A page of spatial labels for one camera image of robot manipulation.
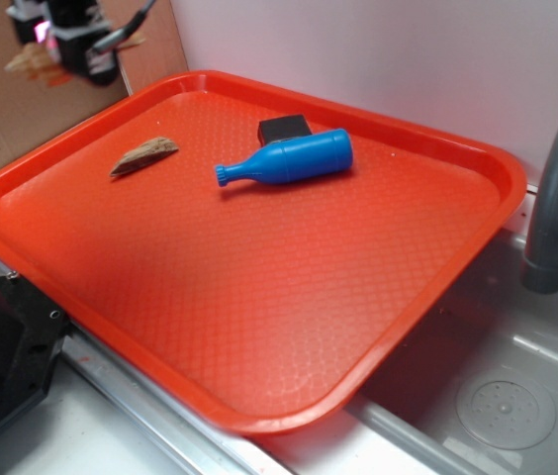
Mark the red plastic tray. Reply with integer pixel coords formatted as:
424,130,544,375
0,71,526,435

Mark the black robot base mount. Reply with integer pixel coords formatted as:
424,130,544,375
0,276,69,431

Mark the blue plastic toy bottle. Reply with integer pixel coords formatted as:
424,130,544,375
215,129,353,187

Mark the black block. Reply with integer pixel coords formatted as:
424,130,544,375
257,114,312,146

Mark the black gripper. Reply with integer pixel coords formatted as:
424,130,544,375
6,1,120,86

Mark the brown wood piece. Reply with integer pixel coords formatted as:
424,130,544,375
109,137,179,178

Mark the grey cable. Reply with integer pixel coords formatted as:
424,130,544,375
91,0,158,54

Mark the tan spiral conch shell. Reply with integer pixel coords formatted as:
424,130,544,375
3,34,146,88

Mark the grey plastic sink basin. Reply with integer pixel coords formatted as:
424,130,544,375
260,196,558,474

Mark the brown cardboard panel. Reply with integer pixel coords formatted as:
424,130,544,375
0,1,187,168

